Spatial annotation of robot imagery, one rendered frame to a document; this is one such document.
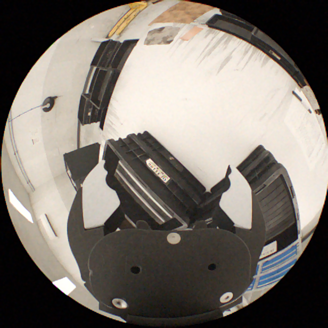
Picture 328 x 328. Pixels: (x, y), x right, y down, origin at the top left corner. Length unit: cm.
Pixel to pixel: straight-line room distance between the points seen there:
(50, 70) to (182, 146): 301
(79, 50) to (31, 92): 134
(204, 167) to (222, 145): 12
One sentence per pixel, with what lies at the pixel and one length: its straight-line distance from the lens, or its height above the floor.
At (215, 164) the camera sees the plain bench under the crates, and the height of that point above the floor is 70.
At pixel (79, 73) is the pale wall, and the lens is 317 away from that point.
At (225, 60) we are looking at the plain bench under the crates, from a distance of 51.
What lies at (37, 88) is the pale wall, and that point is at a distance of 310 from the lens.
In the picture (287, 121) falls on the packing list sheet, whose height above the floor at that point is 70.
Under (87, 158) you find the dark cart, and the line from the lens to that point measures 203.
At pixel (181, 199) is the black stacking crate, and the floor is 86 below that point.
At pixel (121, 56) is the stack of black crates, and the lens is 145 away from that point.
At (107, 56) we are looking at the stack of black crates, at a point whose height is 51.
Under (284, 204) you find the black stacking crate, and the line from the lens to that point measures 47.
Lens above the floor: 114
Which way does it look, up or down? 52 degrees down
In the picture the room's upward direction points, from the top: 124 degrees counter-clockwise
